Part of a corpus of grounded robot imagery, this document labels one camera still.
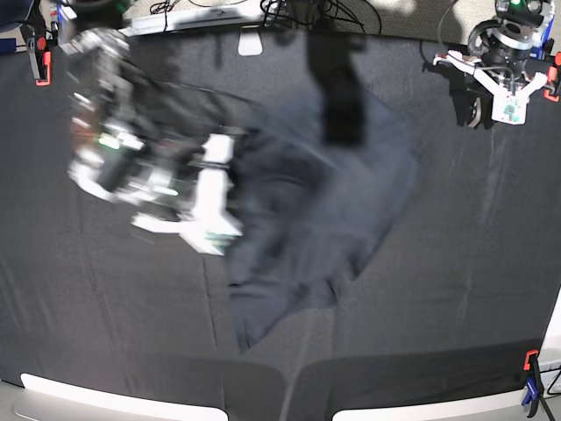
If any red clamp far right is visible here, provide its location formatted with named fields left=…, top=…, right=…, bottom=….
left=543, top=52, right=561, bottom=103

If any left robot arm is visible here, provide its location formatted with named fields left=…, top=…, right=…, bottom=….
left=433, top=1, right=560, bottom=128

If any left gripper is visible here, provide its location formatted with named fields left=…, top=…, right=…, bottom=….
left=450, top=72, right=494, bottom=130

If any black cable bundle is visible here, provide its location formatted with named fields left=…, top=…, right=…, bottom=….
left=148, top=0, right=382, bottom=34

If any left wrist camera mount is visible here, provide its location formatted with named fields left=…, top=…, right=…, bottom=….
left=432, top=50, right=549, bottom=125

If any aluminium rail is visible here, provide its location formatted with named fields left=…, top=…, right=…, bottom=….
left=120, top=6, right=264, bottom=37

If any red blue clamp near right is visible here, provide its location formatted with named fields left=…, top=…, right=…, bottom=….
left=522, top=349, right=555, bottom=421

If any red black clamp far left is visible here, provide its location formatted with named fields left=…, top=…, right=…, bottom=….
left=26, top=36, right=52, bottom=87

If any dark grey t-shirt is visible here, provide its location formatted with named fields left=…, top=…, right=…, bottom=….
left=225, top=90, right=416, bottom=351

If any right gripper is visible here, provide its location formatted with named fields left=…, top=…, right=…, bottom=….
left=139, top=133, right=217, bottom=219

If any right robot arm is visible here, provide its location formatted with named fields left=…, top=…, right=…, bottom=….
left=64, top=1, right=233, bottom=220

